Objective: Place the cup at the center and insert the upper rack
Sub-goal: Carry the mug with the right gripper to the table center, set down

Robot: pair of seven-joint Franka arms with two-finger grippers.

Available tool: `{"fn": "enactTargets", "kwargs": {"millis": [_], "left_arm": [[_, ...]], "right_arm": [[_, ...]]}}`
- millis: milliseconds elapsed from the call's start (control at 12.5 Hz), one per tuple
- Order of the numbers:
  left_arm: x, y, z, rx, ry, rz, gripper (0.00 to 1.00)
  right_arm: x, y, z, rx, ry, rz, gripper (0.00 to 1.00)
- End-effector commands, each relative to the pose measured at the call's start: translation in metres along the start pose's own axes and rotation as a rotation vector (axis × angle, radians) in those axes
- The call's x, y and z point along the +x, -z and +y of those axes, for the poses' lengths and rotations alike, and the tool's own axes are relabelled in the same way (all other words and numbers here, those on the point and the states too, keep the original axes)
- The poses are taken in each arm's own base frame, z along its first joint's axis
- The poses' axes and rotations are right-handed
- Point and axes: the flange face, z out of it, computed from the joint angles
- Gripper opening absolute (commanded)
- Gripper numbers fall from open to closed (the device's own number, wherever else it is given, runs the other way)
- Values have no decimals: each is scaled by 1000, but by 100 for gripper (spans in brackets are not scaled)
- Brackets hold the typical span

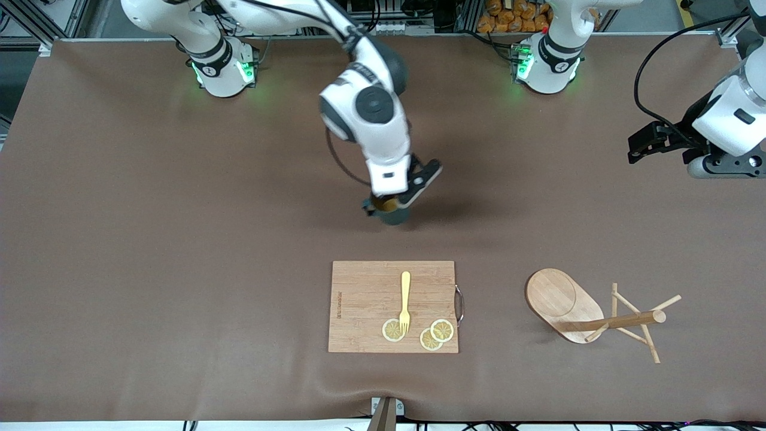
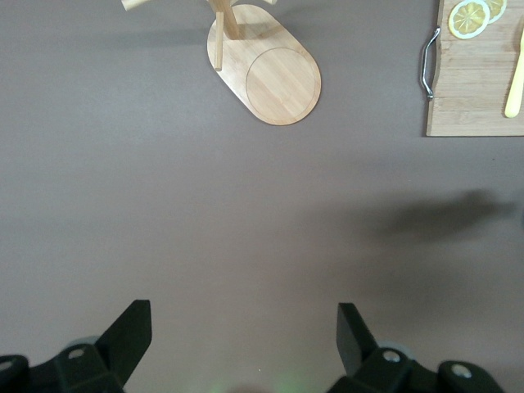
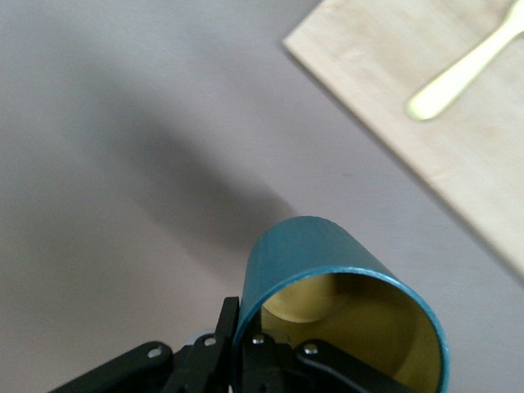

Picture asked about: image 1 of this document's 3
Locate teal cup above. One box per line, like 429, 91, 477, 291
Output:
362, 195, 414, 227

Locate wooden mug rack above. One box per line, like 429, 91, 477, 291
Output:
525, 268, 683, 365

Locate orange packaged snacks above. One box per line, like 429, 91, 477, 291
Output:
477, 0, 552, 34

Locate yellow fork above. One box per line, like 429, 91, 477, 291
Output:
399, 271, 412, 335

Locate wooden cutting board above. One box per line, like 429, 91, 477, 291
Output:
328, 260, 464, 354

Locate brown table mat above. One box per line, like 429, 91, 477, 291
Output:
0, 33, 766, 423

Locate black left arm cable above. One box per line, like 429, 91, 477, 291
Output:
634, 13, 752, 147

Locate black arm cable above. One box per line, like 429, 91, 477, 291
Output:
325, 126, 372, 187
634, 13, 752, 147

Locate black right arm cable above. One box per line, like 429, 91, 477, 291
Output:
325, 126, 372, 187

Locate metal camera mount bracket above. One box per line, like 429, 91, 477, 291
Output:
366, 396, 405, 431

